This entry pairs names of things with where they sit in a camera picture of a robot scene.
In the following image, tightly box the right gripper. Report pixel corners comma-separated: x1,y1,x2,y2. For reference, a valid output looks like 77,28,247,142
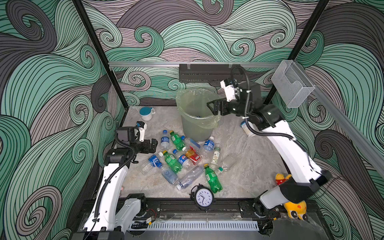
209,94,256,119

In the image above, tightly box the green sprite bottle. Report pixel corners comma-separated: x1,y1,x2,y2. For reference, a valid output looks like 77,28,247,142
162,151,182,174
204,164,223,194
170,131,186,151

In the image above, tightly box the clear bottle green label tea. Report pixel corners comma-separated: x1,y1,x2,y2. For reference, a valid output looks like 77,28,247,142
210,143,222,169

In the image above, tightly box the clear crushed bottle green cap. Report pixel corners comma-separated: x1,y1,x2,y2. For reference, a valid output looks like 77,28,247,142
215,155,238,175

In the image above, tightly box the clear water bottle blue cap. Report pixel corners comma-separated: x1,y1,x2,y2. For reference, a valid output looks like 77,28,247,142
156,163,179,185

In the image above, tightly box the pepsi label clear bottle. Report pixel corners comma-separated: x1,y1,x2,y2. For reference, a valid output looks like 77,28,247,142
173,149,194,170

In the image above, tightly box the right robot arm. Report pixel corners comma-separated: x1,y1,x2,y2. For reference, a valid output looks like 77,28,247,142
207,79,332,216

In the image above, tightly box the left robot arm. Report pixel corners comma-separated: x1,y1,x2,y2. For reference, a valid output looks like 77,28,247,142
72,121,158,240

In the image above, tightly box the mesh bin with green liner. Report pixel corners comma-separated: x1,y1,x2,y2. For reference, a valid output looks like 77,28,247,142
176,89,220,142

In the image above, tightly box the white jar with teal lid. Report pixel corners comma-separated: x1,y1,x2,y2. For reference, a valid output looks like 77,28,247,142
139,107,156,122

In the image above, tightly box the white yogurt cup blue lid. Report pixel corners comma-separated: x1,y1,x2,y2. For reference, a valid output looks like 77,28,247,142
240,121,255,137

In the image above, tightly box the clear bottle blue label upright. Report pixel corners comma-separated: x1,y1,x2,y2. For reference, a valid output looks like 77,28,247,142
161,130,170,151

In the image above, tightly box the clear bottle blue cap slanted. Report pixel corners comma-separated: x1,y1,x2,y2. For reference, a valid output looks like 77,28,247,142
181,136,201,152

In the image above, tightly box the clear bottle white cap blue label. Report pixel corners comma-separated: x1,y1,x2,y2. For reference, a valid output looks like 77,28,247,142
201,136,215,159

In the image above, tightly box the red yellow label bottle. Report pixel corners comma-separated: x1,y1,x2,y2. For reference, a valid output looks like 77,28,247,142
184,147,201,165

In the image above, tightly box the large clear bottle white cap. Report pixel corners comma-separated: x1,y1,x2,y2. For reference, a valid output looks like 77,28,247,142
176,165,204,191

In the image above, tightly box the green sprite bottle front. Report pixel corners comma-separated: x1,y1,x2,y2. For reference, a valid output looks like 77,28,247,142
204,164,223,194

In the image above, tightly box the black alarm clock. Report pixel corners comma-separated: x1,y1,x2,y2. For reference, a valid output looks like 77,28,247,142
190,184,215,213

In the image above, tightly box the yellow plush toy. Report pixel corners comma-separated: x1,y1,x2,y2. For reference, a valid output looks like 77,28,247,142
275,174,308,221

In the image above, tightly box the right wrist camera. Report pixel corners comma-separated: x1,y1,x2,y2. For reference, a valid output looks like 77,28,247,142
220,78,239,102

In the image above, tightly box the black wall shelf tray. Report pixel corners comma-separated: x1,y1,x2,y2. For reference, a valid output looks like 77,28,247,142
179,64,245,87

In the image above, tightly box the aluminium wall rail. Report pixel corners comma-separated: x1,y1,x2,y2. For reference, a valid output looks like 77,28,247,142
108,61,280,68

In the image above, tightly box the clear acrylic wall holder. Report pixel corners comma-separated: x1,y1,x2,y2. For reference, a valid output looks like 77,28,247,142
272,60,315,109

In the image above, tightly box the white slotted cable duct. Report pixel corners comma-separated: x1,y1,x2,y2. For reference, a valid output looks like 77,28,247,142
138,221,259,232

